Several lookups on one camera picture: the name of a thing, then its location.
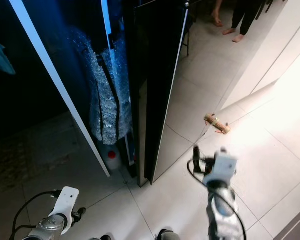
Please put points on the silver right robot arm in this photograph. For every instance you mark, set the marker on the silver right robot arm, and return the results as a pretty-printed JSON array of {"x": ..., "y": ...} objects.
[{"x": 222, "y": 212}]

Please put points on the fridge door with bins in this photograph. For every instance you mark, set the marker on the fridge door with bins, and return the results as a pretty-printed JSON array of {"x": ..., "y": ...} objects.
[{"x": 157, "y": 75}]

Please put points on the bubble-wrapped fridge door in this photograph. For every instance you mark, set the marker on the bubble-wrapped fridge door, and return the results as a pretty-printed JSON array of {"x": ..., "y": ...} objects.
[{"x": 45, "y": 50}]

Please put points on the grey robot left foot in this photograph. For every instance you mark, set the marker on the grey robot left foot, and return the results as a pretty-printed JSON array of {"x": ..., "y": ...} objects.
[{"x": 105, "y": 237}]

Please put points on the grey robot foot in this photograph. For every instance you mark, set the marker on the grey robot foot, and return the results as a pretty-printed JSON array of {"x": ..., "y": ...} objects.
[
  {"x": 167, "y": 235},
  {"x": 105, "y": 237}
]

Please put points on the brown labelled bottle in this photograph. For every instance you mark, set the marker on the brown labelled bottle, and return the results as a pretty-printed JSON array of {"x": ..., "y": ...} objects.
[{"x": 216, "y": 123}]

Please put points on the white bottle red cap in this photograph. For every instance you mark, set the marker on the white bottle red cap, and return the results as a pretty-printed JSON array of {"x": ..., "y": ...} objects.
[{"x": 114, "y": 159}]

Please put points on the grey robot right foot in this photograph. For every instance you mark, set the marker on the grey robot right foot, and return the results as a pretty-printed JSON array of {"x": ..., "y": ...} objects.
[{"x": 167, "y": 235}]

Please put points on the clear bubble wrap sheet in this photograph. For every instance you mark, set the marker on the clear bubble wrap sheet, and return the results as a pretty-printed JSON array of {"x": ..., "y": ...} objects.
[{"x": 90, "y": 100}]

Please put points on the bare-legged person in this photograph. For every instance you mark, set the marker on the bare-legged person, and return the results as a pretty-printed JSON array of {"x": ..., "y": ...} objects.
[{"x": 217, "y": 12}]

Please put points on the teal hanging garment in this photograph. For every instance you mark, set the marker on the teal hanging garment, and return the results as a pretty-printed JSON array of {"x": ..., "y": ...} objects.
[{"x": 0, "y": 55}]

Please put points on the person in black trousers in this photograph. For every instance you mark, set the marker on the person in black trousers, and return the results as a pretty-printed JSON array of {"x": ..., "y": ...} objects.
[{"x": 245, "y": 12}]

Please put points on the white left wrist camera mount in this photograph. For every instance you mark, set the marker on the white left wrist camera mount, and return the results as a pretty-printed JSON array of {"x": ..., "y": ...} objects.
[{"x": 67, "y": 200}]

